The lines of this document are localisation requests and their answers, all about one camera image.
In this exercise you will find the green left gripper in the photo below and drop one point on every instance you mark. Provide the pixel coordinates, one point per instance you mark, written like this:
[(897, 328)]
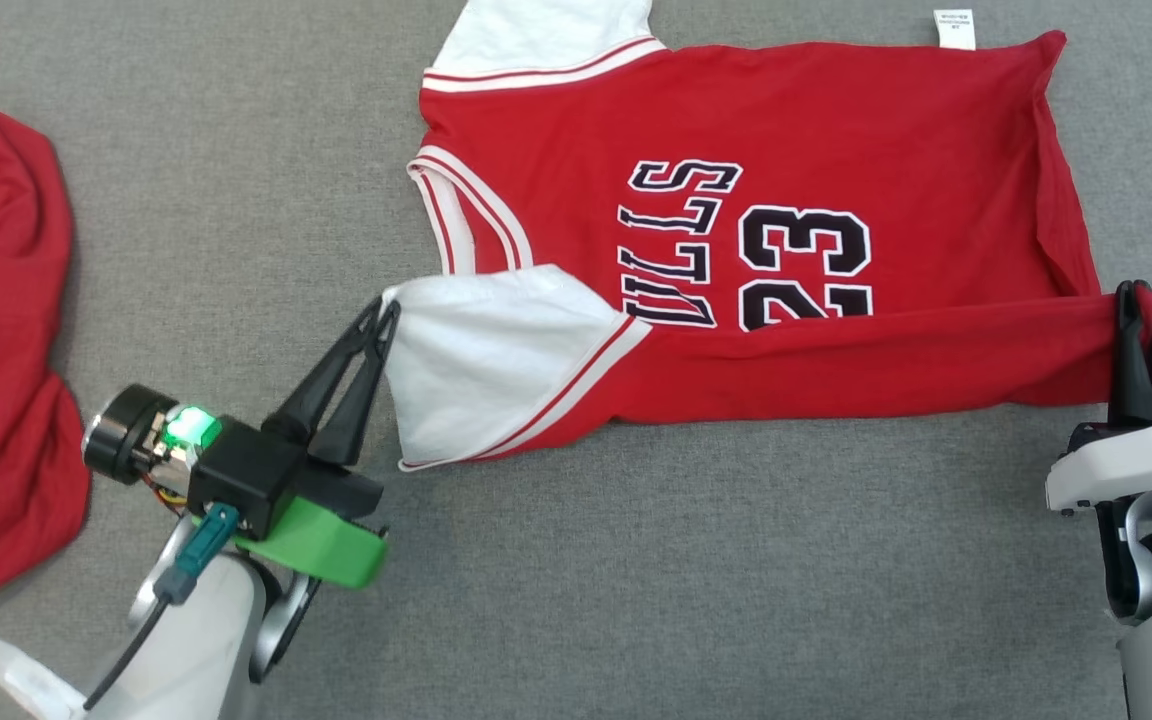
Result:
[(326, 545)]

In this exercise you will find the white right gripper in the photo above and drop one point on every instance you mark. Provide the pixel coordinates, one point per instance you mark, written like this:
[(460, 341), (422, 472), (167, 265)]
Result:
[(1126, 465)]

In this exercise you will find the red jersey white sleeves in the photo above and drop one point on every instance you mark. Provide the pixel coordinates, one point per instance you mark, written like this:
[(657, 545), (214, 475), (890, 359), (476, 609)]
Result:
[(836, 120)]

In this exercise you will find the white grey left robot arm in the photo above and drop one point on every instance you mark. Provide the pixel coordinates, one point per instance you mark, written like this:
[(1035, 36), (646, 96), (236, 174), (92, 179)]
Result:
[(206, 650)]

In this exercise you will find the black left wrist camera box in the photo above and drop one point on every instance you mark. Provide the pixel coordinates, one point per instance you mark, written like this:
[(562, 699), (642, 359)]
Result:
[(246, 475)]

